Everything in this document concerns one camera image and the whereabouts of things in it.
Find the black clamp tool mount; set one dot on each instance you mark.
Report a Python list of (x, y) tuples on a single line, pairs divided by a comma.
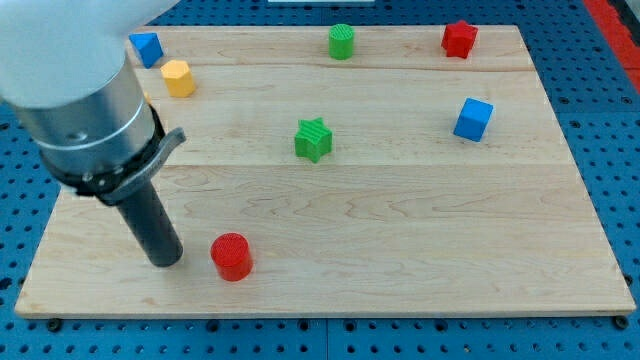
[(114, 184)]

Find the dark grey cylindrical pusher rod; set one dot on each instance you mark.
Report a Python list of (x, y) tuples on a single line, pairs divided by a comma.
[(148, 221)]

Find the red cylinder block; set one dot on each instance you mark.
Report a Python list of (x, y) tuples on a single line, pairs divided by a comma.
[(231, 255)]

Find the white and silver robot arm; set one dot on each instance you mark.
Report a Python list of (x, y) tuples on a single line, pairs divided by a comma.
[(66, 75)]

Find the yellow hexagon block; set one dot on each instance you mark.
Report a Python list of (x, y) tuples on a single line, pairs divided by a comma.
[(178, 78)]

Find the blue triangle block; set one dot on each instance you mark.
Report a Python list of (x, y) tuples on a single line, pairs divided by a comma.
[(148, 48)]

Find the green star block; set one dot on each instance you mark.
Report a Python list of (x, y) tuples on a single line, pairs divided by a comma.
[(313, 139)]

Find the green cylinder block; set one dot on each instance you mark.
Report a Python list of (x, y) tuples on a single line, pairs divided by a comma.
[(341, 41)]

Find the light wooden board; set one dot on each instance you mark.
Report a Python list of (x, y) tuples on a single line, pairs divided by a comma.
[(402, 219)]

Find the blue cube block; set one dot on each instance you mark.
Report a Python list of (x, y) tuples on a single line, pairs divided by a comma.
[(473, 119)]

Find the red star block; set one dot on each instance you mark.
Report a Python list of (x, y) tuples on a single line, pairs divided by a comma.
[(458, 39)]

